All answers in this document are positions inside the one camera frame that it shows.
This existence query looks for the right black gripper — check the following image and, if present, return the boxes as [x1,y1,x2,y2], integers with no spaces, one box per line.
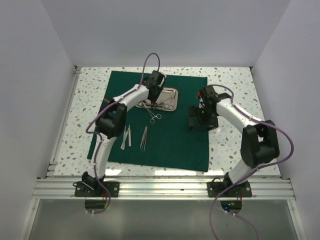
[189,105,219,132]

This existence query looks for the steel instrument tray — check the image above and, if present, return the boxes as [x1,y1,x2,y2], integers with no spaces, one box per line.
[135,87,179,112]

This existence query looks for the steel hemostat clamp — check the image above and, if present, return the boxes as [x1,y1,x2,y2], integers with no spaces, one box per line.
[142,103,162,124]

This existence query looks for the green surgical cloth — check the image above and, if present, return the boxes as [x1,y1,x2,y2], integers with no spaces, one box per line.
[108,75,210,172]

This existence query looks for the pointed steel tweezers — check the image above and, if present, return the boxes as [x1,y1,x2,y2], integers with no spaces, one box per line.
[140,126,148,152]

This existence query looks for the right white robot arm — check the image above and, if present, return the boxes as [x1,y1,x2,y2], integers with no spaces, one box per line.
[188,85,280,197]

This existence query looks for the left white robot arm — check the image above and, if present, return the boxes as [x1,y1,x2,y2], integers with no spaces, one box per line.
[75,70,166,197]

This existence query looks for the steel surgical scissors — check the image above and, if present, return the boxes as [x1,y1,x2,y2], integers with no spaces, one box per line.
[158,95,175,110]

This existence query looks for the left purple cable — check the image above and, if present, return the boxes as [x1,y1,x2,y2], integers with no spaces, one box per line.
[85,52,161,216]

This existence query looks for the purple cable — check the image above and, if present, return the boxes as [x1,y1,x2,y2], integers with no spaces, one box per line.
[202,84,295,240]
[85,52,161,216]

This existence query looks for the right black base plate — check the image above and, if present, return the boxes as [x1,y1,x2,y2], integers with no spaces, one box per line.
[206,181,253,198]

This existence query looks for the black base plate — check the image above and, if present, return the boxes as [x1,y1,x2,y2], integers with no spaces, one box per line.
[72,181,120,198]
[206,181,253,198]

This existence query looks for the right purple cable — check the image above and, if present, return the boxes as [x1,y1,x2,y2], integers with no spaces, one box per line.
[202,84,295,240]

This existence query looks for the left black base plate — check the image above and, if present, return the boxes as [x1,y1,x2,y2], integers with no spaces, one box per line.
[72,181,120,198]

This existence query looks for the aluminium mounting rail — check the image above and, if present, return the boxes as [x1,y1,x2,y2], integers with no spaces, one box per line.
[31,176,296,200]

